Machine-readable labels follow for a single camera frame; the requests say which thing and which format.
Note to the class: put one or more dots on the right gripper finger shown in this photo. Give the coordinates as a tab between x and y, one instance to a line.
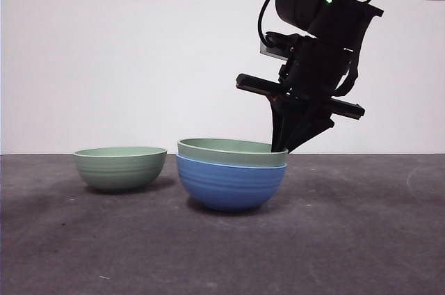
278	124
306	121

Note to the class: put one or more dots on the green ribbed bowl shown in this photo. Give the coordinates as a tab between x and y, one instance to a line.
120	173
226	156

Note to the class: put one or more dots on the blue ribbed bowl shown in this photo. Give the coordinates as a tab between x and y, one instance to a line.
229	187

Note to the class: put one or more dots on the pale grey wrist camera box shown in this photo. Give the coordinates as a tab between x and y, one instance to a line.
269	52

